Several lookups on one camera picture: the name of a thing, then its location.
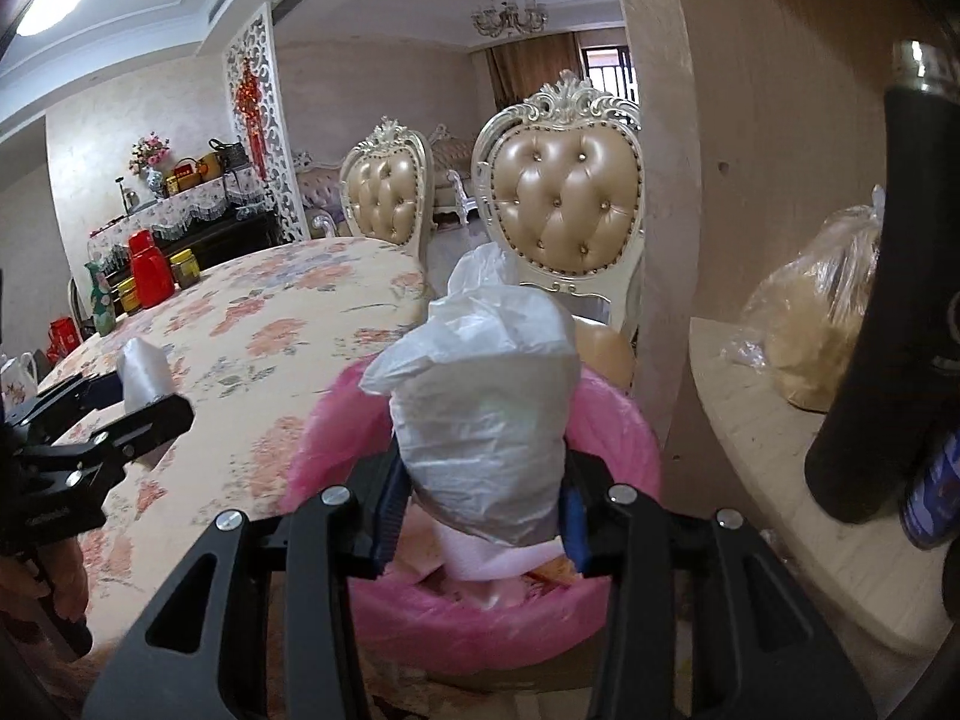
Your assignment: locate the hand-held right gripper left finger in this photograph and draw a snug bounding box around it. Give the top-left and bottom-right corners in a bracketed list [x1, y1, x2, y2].
[81, 454, 412, 720]

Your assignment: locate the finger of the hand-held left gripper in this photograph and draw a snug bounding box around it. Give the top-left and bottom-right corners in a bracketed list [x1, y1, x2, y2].
[19, 394, 197, 485]
[4, 375, 125, 440]

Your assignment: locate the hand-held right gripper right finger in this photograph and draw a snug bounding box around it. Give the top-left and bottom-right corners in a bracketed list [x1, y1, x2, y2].
[559, 451, 878, 720]

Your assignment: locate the white foam sheet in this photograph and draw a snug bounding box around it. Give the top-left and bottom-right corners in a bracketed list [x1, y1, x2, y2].
[116, 337, 182, 412]

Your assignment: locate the pink trash bag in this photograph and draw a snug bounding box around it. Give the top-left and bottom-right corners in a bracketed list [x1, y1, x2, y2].
[281, 364, 662, 672]

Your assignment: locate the white plastic bag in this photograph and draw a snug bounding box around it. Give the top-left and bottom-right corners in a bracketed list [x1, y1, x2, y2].
[360, 244, 582, 548]

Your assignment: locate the person's left hand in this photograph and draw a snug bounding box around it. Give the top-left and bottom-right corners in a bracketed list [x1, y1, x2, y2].
[0, 536, 91, 623]

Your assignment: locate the green ceramic vase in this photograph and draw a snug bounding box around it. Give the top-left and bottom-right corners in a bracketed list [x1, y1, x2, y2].
[84, 261, 115, 337]

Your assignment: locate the white floral teapot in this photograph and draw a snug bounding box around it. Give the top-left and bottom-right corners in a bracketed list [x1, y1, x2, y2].
[0, 351, 38, 406]

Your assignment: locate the red thermos jug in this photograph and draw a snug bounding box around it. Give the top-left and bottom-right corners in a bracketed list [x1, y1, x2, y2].
[127, 229, 175, 307]

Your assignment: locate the pale wooden shelf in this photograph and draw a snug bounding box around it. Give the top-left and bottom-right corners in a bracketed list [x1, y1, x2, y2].
[688, 315, 960, 653]

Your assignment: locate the floral lace piano cover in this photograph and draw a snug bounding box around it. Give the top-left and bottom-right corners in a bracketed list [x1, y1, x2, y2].
[88, 176, 271, 260]

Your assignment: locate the black upright piano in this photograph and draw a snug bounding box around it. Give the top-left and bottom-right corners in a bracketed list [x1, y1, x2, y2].
[90, 208, 282, 293]

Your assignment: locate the vase with pink flowers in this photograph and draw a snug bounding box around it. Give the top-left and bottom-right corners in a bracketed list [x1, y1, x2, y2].
[127, 133, 172, 196]

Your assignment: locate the black handbag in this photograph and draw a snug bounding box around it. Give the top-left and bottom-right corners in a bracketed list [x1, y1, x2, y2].
[208, 136, 252, 173]

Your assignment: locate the carved pale sofa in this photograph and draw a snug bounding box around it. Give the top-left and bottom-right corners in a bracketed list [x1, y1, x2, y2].
[296, 154, 353, 237]

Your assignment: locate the white lattice screen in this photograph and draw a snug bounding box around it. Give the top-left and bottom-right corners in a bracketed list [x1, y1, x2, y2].
[223, 4, 310, 245]

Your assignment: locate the red knot hanging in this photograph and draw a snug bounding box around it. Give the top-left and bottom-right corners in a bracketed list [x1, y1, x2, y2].
[234, 64, 265, 181]

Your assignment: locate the gold tufted dining chair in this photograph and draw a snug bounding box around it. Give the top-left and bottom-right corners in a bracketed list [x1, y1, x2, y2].
[471, 69, 646, 391]
[339, 116, 436, 248]

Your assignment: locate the clear bag of food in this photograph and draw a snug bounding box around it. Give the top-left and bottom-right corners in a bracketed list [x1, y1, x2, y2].
[721, 184, 886, 413]

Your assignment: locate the blue can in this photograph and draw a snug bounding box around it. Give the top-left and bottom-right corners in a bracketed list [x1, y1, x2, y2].
[898, 420, 960, 550]

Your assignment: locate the black metal bottle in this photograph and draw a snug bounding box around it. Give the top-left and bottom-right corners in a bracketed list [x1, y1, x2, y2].
[804, 39, 960, 526]

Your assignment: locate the window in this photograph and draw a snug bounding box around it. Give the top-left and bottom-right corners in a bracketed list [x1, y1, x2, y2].
[579, 45, 638, 106]

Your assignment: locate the brown patterned curtain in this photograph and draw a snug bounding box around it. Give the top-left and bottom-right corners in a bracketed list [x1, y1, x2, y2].
[486, 34, 582, 117]

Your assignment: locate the chandelier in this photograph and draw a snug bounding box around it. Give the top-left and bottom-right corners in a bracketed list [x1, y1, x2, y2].
[471, 0, 548, 37]

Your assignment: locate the brown handled basket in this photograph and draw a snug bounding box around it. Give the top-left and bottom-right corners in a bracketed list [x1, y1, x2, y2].
[163, 157, 200, 196]

